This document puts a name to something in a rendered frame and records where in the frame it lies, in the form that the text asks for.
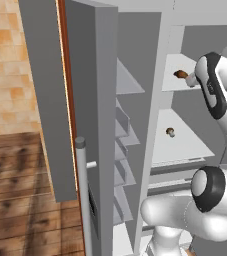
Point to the grey fridge freezer body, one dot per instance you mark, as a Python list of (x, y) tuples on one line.
[(141, 50)]

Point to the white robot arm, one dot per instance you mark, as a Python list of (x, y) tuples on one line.
[(185, 213)]

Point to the brown mushroom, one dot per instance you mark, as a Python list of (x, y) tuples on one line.
[(170, 132)]

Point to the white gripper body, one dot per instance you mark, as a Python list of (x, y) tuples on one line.
[(192, 80)]

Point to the grey cabinet side panel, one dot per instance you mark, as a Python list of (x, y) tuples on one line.
[(45, 83)]

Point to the grey freezer door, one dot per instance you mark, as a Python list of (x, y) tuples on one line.
[(91, 83)]

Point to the grey freezer shelf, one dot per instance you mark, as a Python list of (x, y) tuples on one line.
[(125, 130), (121, 206), (126, 83), (123, 170)]

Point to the white fridge drawer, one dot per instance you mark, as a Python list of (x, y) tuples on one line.
[(166, 186)]

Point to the white fridge shelf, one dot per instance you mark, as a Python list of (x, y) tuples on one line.
[(175, 63), (181, 146)]

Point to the brown chicken drumstick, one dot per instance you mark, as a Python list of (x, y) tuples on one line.
[(180, 74)]

